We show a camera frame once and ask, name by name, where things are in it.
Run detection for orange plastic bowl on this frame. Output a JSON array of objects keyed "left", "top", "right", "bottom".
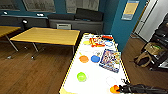
[{"left": 109, "top": 84, "right": 122, "bottom": 94}]

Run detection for clear white round bowl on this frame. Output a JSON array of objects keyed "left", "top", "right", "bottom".
[{"left": 105, "top": 76, "right": 119, "bottom": 87}]

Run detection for blue colourful game box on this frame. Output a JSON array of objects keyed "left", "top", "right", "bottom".
[{"left": 98, "top": 48, "right": 122, "bottom": 74}]

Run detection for white table with toys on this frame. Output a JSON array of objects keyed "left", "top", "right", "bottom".
[{"left": 58, "top": 32, "right": 136, "bottom": 94}]

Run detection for brown backpack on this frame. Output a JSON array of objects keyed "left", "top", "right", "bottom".
[{"left": 133, "top": 51, "right": 153, "bottom": 68}]

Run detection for flat blue round disc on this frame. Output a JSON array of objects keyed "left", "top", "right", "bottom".
[{"left": 90, "top": 54, "right": 101, "bottom": 64}]

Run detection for black wheeled cart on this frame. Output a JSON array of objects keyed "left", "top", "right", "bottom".
[{"left": 146, "top": 31, "right": 168, "bottom": 71}]

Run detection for cardboard box green contents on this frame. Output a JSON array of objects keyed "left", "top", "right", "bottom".
[{"left": 144, "top": 42, "right": 165, "bottom": 56}]

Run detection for white bowl blue rim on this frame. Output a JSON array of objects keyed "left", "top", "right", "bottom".
[{"left": 102, "top": 39, "right": 116, "bottom": 48}]

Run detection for orange plastic item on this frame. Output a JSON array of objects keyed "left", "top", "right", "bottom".
[{"left": 100, "top": 34, "right": 114, "bottom": 41}]

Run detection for small yellow plastic item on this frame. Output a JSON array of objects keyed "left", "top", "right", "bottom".
[{"left": 82, "top": 38, "right": 92, "bottom": 46}]

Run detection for white hallway door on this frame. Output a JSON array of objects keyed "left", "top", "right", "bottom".
[{"left": 138, "top": 0, "right": 168, "bottom": 43}]

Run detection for dark grey sofa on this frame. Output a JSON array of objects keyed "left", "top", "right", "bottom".
[{"left": 0, "top": 7, "right": 105, "bottom": 35}]

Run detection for interior glass window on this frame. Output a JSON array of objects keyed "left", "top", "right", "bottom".
[
  {"left": 0, "top": 0, "right": 22, "bottom": 11},
  {"left": 65, "top": 0, "right": 101, "bottom": 15},
  {"left": 22, "top": 0, "right": 57, "bottom": 14}
]

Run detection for yellow wooden table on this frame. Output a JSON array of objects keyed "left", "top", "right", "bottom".
[
  {"left": 0, "top": 25, "right": 22, "bottom": 53},
  {"left": 9, "top": 26, "right": 82, "bottom": 56}
]

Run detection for small black round device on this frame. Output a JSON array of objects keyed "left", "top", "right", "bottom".
[{"left": 21, "top": 18, "right": 29, "bottom": 27}]

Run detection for yellow wall poster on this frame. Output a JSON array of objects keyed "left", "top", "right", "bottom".
[{"left": 121, "top": 0, "right": 141, "bottom": 22}]

